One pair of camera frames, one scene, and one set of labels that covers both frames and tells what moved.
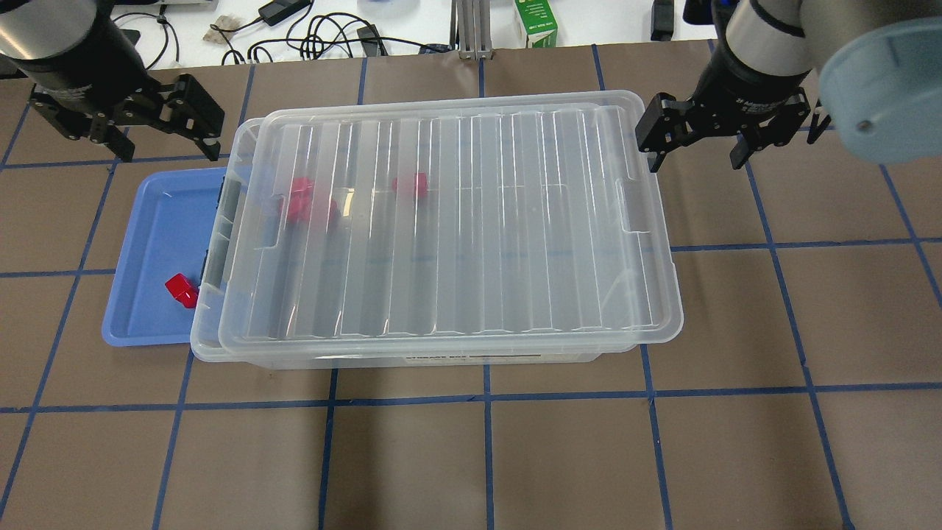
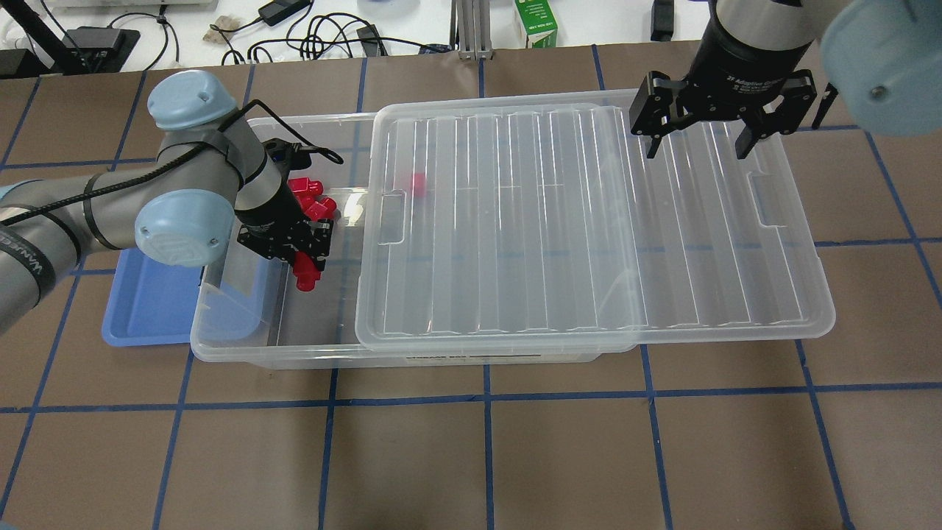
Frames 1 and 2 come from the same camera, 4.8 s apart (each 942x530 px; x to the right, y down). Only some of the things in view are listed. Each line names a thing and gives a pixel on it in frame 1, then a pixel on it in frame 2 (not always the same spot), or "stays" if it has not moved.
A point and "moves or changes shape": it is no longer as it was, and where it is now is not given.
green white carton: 539,22 stays
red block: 182,291 → 305,271
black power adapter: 280,10 stays
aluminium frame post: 470,29 stays
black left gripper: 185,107 → 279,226
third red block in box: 420,185 stays
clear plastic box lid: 391,221 moves or changes shape
